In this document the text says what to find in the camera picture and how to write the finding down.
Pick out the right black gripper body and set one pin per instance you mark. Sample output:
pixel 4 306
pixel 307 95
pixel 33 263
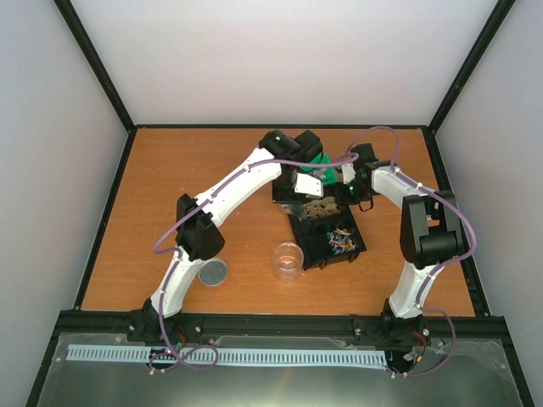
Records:
pixel 354 194

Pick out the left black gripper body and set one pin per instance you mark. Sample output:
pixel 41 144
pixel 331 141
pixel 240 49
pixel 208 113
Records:
pixel 279 189

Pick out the green candy bin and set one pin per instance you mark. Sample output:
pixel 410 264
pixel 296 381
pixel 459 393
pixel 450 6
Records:
pixel 327 175

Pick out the black lollipop candy bin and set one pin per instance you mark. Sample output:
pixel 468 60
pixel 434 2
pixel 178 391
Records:
pixel 328 241

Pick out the black popsicle candy bin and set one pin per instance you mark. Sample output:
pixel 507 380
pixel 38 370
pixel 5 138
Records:
pixel 326 210

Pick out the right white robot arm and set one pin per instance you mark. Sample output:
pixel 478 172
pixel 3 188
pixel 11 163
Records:
pixel 430 235

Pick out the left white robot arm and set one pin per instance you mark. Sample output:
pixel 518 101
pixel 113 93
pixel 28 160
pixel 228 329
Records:
pixel 196 236

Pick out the clear plastic jar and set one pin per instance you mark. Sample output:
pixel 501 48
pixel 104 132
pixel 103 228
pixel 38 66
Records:
pixel 288 260

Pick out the silver jar lid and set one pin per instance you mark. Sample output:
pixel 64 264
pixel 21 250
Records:
pixel 213 272

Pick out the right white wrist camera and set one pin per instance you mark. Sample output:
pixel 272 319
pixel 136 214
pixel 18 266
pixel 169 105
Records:
pixel 348 173

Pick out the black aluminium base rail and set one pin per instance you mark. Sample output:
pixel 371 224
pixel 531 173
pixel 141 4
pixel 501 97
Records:
pixel 353 329

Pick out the light blue cable duct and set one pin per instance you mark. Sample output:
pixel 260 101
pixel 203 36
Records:
pixel 231 357

